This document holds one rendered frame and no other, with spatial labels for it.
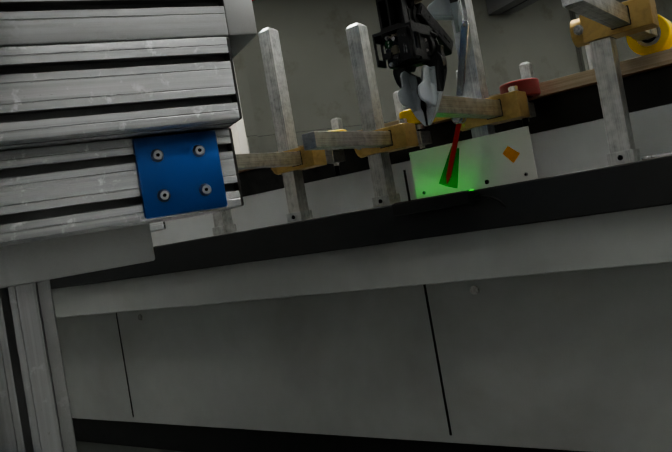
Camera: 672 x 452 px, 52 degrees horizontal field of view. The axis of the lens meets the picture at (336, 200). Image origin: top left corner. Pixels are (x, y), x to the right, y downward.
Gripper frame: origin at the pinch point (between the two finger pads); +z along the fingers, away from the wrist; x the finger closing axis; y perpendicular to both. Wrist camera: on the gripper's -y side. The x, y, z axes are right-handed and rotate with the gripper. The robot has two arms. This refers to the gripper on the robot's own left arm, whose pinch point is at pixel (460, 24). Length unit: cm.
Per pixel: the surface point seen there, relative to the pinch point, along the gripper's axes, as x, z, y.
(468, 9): -7.2, -4.3, -1.5
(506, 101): -3.7, 15.4, -5.6
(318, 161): -21.8, 18.1, 38.7
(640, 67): -15.0, 12.8, -31.1
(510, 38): -911, -181, -5
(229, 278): -35, 43, 72
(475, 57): -6.5, 5.4, -1.2
